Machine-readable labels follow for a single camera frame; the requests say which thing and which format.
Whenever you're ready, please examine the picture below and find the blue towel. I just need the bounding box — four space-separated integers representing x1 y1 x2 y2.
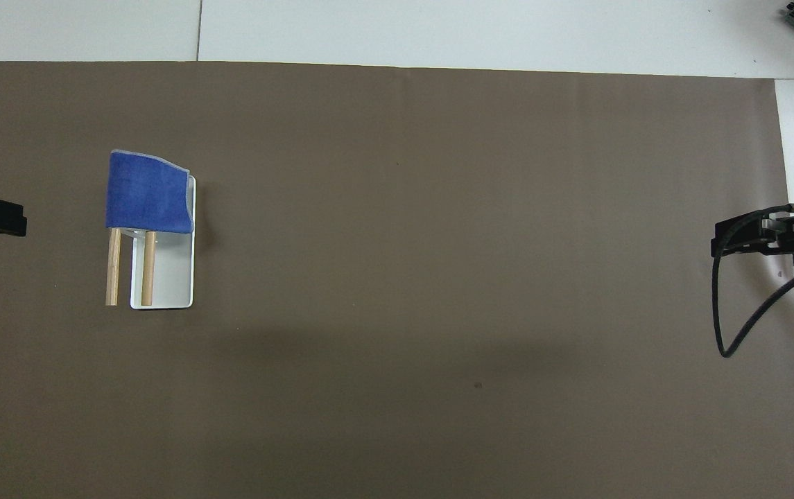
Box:
105 149 194 236

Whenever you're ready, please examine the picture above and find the white rack with wooden bars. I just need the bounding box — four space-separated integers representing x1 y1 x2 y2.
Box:
105 175 198 310

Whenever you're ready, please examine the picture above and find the black cable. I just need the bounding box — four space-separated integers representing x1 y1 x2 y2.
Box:
711 204 794 360

